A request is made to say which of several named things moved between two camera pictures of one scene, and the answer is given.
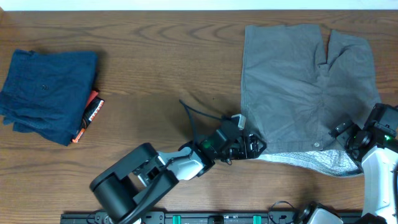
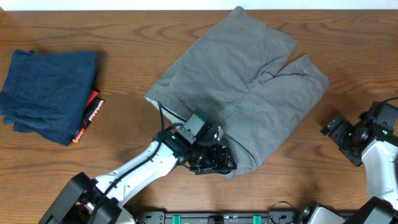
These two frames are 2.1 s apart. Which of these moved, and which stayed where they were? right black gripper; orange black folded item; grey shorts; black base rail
Moved: grey shorts
Stayed: orange black folded item; right black gripper; black base rail
